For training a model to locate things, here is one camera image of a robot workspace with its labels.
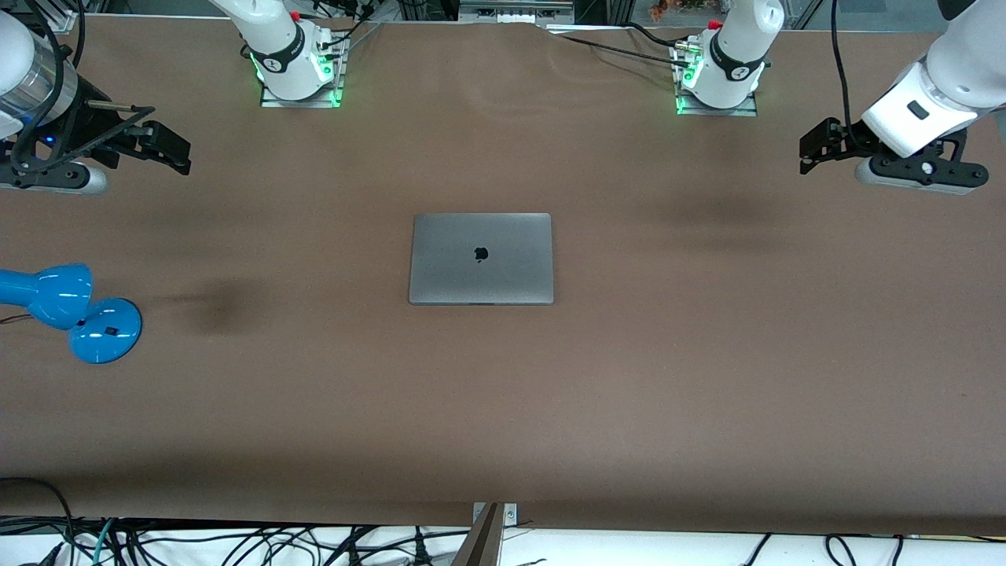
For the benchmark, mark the dark grey camera pole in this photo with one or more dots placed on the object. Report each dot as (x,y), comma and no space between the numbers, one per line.
(481,546)

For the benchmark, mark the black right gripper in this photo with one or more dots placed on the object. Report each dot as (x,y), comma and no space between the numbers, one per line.
(77,126)

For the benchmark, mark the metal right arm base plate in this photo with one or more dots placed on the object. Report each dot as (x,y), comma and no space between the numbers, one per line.
(302,103)

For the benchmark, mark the silver bracket plate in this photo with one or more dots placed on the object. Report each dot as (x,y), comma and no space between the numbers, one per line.
(511,515)

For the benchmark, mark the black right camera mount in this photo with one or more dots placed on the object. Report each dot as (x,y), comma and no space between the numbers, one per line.
(39,174)

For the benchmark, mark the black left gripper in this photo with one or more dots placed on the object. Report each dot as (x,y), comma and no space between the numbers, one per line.
(852,137)

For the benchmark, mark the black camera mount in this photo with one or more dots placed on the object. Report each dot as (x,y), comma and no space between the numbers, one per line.
(39,174)
(943,169)

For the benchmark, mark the blue desk lamp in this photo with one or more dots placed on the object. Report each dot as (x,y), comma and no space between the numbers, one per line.
(102,334)

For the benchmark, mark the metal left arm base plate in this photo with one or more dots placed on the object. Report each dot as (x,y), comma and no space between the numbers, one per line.
(715,112)

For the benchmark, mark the grey power strip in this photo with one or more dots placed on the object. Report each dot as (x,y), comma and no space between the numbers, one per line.
(515,11)

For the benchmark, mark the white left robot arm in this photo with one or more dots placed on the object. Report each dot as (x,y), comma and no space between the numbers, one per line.
(739,47)

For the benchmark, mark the grey aluminium laptop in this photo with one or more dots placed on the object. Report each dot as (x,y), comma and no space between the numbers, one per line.
(503,275)

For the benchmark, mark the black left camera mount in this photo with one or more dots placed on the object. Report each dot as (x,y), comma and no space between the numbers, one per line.
(943,169)

